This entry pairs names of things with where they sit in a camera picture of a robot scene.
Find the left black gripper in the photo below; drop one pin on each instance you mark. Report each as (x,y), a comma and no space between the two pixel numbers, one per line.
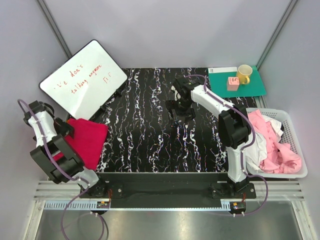
(65,129)

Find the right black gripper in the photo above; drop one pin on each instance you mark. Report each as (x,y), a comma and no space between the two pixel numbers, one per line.
(171,105)

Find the magenta t shirt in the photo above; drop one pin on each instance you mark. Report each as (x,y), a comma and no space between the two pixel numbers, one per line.
(87,142)

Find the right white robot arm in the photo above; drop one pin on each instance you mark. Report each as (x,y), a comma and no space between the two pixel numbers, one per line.
(234,130)

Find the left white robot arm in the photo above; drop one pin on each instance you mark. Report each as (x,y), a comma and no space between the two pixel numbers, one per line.
(57,158)

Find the green cutting mat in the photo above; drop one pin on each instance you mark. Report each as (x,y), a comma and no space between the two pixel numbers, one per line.
(218,78)

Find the white board with red writing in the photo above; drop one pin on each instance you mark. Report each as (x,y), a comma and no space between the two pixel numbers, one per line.
(85,82)

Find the pink cube block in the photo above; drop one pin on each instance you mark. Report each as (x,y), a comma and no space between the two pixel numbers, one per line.
(232,84)

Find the yellow mug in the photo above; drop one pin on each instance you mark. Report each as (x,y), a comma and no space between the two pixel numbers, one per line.
(244,73)

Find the white t shirt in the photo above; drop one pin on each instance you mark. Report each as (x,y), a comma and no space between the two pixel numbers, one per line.
(268,131)

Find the white plastic laundry basket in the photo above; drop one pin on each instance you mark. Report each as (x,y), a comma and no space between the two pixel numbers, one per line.
(289,136)

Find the pink t shirt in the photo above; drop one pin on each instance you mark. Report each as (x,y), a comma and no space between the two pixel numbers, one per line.
(288,161)

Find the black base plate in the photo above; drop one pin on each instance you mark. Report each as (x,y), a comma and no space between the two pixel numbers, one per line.
(208,184)

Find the aluminium rail frame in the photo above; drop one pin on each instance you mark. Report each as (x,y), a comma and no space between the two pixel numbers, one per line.
(279,212)

